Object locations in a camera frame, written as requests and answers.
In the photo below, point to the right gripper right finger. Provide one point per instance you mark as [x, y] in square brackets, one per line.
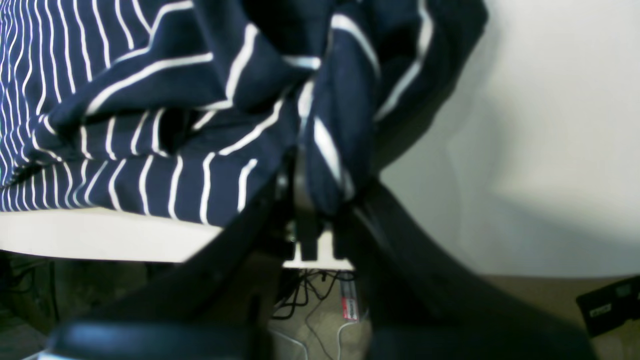
[424, 305]

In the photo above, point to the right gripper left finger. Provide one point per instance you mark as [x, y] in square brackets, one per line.
[217, 304]

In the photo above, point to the navy white striped t-shirt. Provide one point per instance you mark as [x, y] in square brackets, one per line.
[184, 109]

